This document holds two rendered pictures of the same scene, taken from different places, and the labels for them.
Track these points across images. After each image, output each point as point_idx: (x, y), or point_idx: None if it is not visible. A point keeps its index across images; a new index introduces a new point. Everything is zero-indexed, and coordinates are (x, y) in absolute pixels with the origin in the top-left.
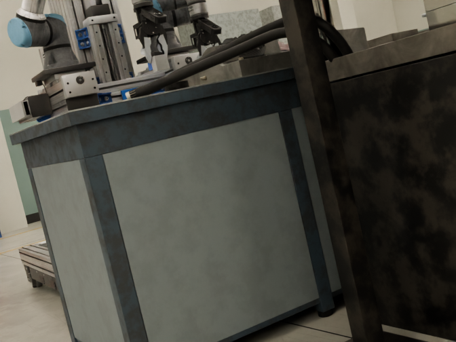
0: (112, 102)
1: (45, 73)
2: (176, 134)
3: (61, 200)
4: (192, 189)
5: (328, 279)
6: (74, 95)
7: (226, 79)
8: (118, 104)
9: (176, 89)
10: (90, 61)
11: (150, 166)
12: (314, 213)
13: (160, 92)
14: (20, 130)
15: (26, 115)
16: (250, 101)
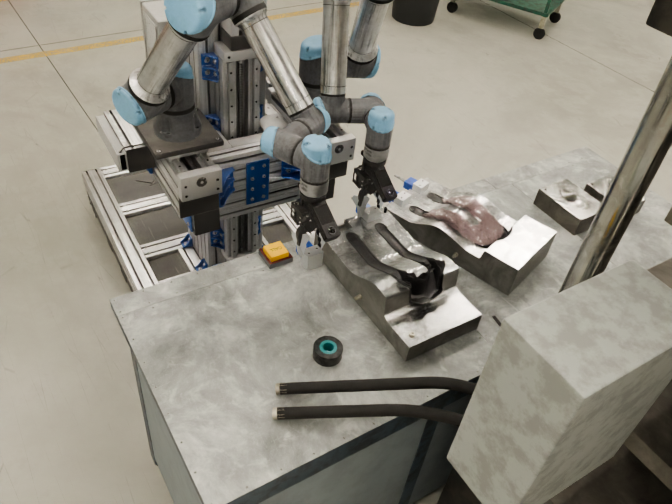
0: (261, 485)
1: (157, 159)
2: (318, 471)
3: (170, 443)
4: (316, 500)
5: (408, 501)
6: (191, 199)
7: (391, 419)
8: (266, 484)
9: (333, 448)
10: (213, 92)
11: (282, 502)
12: (421, 467)
13: (316, 457)
14: (128, 340)
15: (121, 169)
16: (406, 418)
